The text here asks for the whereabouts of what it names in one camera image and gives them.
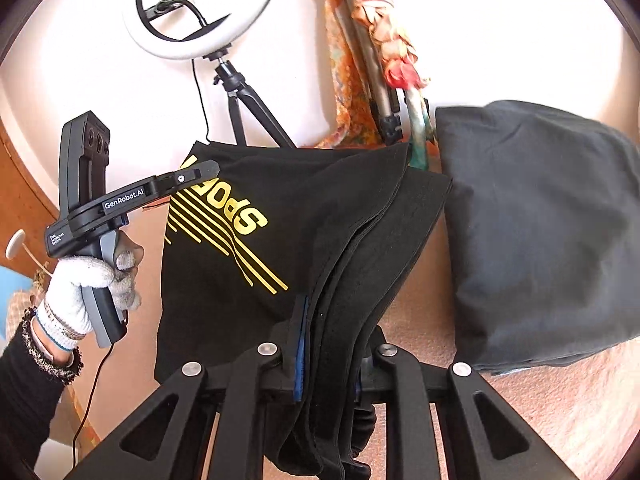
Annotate black pants with yellow stripes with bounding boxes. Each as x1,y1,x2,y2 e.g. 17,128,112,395
154,142,451,479

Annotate black sleeved left forearm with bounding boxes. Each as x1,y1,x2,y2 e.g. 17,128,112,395
1,316,82,479

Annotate white gloved left hand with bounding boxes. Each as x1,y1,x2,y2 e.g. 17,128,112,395
32,234,144,362

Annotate wooden door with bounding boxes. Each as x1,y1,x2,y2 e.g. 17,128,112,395
0,125,58,278

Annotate white clip desk lamp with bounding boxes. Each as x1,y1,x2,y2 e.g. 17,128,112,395
4,229,52,276

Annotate light blue chair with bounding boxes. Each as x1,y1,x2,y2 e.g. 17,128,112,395
0,266,32,341

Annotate black mini tripod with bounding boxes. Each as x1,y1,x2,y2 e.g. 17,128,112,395
205,44,296,148

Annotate orange floral umbrella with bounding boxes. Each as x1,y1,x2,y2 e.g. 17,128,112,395
318,0,437,170

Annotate folded dark grey garment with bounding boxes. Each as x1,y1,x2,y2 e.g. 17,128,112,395
435,101,639,374

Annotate pink bed blanket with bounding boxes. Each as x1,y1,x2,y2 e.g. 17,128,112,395
69,199,640,480

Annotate beaded bracelet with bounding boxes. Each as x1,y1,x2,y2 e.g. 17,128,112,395
19,306,86,387

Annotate white ring light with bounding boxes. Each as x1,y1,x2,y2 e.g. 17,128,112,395
128,0,284,61

